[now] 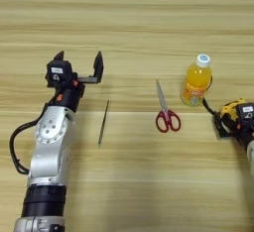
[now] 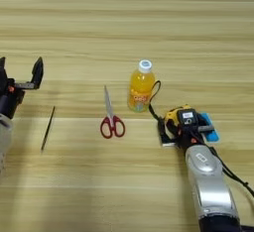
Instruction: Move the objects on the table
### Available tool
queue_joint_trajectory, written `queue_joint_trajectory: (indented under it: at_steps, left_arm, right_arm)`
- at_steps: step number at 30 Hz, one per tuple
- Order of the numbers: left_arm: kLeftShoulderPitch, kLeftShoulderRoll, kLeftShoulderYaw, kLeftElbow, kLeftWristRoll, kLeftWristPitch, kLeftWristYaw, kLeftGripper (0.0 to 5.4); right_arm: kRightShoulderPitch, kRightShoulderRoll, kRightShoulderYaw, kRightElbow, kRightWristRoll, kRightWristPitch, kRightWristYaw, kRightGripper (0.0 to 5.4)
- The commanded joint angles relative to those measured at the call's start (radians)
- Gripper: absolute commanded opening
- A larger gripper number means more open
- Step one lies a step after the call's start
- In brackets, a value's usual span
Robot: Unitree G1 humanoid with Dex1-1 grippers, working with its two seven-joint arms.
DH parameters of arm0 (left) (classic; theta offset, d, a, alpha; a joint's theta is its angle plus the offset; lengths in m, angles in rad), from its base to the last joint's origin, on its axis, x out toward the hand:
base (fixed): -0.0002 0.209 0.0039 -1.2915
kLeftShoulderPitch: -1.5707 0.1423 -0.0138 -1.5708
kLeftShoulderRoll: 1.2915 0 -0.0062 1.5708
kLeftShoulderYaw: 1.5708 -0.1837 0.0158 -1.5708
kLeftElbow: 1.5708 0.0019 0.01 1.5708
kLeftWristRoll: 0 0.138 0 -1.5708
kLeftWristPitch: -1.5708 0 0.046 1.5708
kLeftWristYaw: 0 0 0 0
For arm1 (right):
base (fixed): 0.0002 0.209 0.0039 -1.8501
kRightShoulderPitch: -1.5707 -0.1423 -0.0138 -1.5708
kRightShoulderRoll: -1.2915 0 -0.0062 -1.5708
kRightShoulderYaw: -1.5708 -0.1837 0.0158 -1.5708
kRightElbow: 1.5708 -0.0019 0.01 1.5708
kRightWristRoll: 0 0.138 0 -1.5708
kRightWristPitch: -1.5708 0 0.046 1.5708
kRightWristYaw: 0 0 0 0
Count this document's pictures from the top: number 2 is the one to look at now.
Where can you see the left black box white label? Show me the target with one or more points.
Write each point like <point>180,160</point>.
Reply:
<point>3,80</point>

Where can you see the blue rectangular block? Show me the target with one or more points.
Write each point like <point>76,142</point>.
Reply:
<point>213,137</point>

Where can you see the black box white label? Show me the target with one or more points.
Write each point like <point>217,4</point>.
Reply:
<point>3,80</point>
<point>187,117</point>

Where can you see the thin black pen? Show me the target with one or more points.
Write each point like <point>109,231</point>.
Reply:
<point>48,128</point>

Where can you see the yellow black tape measure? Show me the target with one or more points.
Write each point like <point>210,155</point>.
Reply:
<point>171,117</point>

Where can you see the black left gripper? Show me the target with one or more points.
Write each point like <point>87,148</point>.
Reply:
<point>11,102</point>

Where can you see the right black box white label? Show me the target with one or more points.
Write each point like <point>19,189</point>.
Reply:
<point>187,117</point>

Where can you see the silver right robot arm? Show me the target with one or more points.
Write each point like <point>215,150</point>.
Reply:
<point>210,183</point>

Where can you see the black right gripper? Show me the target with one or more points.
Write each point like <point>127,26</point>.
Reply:
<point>191,137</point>

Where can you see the orange juice bottle white cap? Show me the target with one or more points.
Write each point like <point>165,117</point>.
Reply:
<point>141,89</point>

